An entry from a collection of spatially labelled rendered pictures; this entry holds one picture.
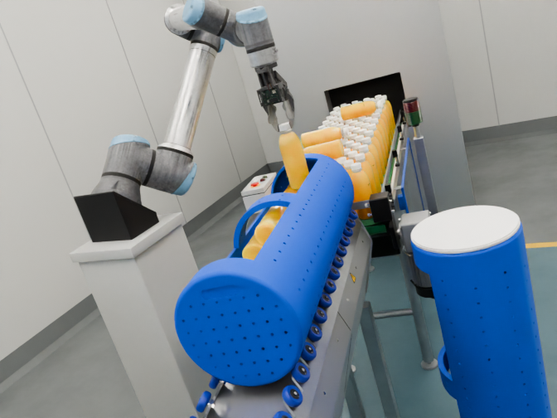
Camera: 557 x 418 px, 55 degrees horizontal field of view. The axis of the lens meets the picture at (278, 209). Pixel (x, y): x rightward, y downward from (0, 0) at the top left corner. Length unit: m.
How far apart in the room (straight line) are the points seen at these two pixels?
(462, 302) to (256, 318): 0.57
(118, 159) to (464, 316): 1.34
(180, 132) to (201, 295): 1.16
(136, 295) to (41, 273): 2.31
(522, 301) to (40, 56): 3.93
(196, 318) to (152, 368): 1.09
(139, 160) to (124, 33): 3.32
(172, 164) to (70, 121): 2.58
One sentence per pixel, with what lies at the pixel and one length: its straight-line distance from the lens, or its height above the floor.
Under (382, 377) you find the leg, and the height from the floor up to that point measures 0.31.
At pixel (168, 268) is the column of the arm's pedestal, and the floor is 0.94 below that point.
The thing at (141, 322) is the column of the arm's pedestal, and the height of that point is 0.79.
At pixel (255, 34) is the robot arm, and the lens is 1.66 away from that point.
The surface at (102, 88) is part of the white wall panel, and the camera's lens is 4.97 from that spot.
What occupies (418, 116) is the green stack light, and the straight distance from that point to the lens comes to 2.22.
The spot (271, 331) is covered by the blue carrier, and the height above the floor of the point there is 1.09.
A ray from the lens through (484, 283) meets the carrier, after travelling 1.43.
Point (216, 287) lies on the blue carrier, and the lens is 1.11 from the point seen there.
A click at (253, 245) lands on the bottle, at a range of 1.43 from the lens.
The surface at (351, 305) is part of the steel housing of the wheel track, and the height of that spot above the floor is 0.86.
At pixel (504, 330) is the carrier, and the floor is 0.79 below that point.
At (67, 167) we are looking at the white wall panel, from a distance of 4.55.
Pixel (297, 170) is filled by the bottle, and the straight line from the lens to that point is 1.74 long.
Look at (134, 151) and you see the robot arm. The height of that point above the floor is 1.38.
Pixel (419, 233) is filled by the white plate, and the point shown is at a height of 1.04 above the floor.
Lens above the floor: 1.64
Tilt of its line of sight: 17 degrees down
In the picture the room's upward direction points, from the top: 17 degrees counter-clockwise
